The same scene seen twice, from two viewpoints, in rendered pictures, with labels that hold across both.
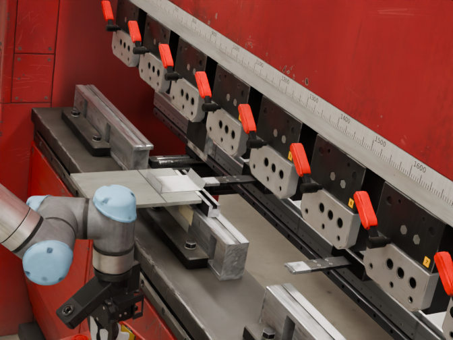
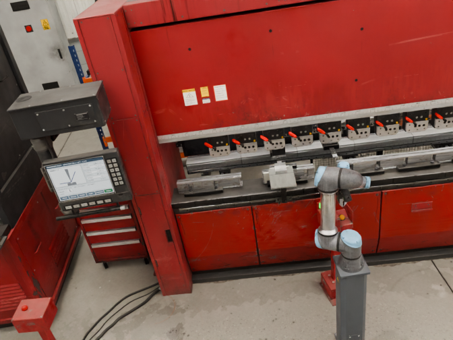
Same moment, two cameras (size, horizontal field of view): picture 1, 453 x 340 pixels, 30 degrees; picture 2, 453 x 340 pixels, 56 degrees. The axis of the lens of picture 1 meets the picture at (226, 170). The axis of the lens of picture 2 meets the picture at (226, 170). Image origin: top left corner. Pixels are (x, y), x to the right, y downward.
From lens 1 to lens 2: 271 cm
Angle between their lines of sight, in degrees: 48
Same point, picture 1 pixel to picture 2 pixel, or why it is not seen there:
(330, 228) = (363, 135)
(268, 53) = (317, 112)
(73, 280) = (243, 231)
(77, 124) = (199, 191)
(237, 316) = not seen: hidden behind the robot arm
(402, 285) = (391, 131)
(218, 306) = not seen: hidden behind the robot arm
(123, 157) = (233, 183)
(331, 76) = (348, 104)
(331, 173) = (357, 124)
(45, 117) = (183, 201)
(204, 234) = (300, 172)
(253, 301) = not seen: hidden behind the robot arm
